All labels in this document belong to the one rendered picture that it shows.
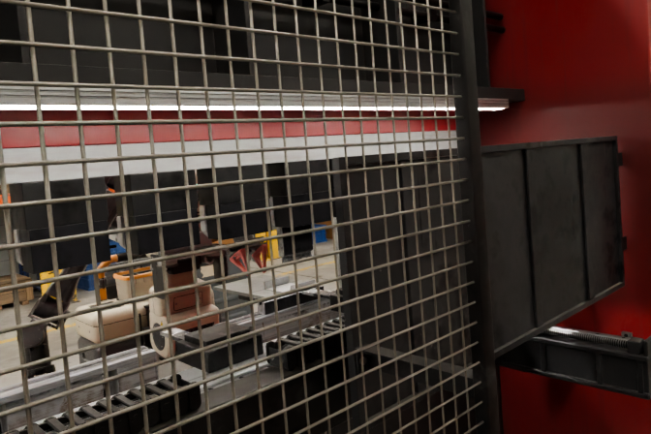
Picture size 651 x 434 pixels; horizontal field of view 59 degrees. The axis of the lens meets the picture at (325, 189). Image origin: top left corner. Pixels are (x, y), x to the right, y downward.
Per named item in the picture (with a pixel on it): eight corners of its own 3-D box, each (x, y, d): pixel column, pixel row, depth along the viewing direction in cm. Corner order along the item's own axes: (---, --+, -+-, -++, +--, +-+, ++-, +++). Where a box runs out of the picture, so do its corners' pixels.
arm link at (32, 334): (72, 311, 154) (41, 297, 153) (69, 309, 144) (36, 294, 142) (46, 354, 150) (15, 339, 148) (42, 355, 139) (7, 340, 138)
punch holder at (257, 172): (253, 230, 146) (247, 165, 145) (273, 231, 140) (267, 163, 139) (201, 238, 136) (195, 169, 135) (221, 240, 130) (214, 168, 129)
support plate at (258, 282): (263, 277, 177) (263, 274, 177) (321, 286, 158) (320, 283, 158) (213, 290, 165) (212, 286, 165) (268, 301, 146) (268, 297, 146)
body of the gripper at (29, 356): (26, 378, 141) (22, 348, 142) (24, 378, 149) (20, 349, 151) (55, 371, 144) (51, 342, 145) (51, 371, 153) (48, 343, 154)
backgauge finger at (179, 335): (193, 330, 126) (191, 308, 126) (263, 354, 107) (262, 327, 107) (141, 346, 118) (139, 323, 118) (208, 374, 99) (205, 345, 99)
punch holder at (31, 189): (96, 257, 119) (88, 177, 118) (112, 260, 113) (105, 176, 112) (17, 270, 109) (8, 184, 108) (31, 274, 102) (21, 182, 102)
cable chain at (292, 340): (405, 312, 122) (404, 294, 122) (427, 316, 118) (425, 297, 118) (266, 365, 97) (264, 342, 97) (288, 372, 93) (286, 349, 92)
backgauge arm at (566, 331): (436, 340, 181) (433, 296, 180) (661, 388, 134) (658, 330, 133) (420, 348, 175) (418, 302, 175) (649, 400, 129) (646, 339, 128)
